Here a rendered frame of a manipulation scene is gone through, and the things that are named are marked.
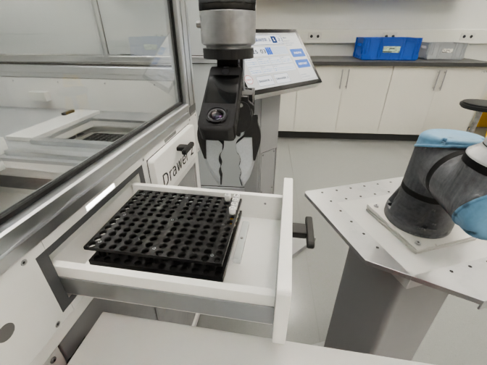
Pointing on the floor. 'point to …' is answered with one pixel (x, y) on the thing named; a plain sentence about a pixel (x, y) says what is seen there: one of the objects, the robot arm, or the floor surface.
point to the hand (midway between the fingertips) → (230, 179)
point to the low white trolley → (201, 347)
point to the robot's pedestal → (389, 292)
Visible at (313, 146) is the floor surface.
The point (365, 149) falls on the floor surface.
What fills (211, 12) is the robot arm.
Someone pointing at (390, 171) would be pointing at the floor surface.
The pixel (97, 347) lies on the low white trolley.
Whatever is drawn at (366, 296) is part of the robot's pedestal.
